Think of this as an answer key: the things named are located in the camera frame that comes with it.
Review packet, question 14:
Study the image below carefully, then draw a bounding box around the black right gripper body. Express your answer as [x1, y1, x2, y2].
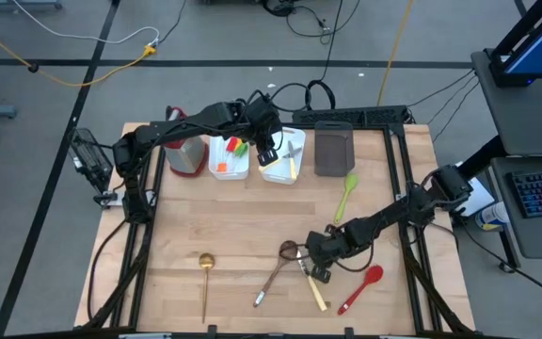
[306, 230, 347, 284]

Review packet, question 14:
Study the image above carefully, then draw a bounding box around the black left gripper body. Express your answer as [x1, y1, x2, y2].
[245, 95, 284, 168]

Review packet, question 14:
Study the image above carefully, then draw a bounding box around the red spatula clear handle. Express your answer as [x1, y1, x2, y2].
[223, 137, 238, 170]

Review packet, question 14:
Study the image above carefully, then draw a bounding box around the dark wooden spoon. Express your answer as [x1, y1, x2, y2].
[252, 239, 300, 309]

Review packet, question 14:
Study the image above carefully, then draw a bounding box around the red silicone spoon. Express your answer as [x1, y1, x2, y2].
[337, 265, 385, 316]

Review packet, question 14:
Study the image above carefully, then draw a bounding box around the lime green silicone spoon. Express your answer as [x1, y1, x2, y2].
[333, 172, 359, 225]

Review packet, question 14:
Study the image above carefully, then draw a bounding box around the grey translucent plastic bin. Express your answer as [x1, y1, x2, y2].
[313, 121, 357, 178]

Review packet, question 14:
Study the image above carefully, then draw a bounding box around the gold metal spoon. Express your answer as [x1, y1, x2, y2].
[198, 252, 216, 325]

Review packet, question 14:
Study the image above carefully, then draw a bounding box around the white plastic bin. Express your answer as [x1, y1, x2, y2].
[208, 135, 251, 182]
[258, 125, 307, 186]

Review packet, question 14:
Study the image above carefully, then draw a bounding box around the black power strip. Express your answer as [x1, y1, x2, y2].
[292, 105, 409, 126]

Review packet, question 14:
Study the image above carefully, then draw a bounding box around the white paper sheet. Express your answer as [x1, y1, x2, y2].
[456, 162, 497, 218]

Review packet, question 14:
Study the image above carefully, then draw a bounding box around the white yellow labelled bottle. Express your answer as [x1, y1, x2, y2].
[475, 201, 511, 232]

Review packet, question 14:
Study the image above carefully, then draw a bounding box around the grey desk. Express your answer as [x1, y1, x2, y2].
[470, 49, 542, 156]

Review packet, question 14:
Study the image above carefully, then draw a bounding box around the black hanging coiled cable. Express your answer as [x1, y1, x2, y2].
[304, 0, 345, 112]

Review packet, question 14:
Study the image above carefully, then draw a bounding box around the steel box grater red handle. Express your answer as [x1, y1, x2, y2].
[162, 105, 210, 179]

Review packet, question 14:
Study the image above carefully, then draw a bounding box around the black cable bundle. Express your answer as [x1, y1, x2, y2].
[260, 0, 361, 46]

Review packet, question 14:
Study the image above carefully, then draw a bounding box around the black aluminium table frame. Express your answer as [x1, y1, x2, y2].
[82, 120, 477, 336]

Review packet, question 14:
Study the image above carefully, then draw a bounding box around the yellow floor extension cable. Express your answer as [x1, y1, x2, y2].
[0, 16, 158, 89]

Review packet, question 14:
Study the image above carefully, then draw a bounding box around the yellow hanging cable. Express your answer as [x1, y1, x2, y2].
[376, 0, 416, 107]

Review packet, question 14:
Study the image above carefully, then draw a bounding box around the black wire basket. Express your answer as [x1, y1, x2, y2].
[67, 127, 115, 194]

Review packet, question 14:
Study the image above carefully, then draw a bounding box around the white floor cable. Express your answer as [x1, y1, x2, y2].
[14, 0, 162, 46]

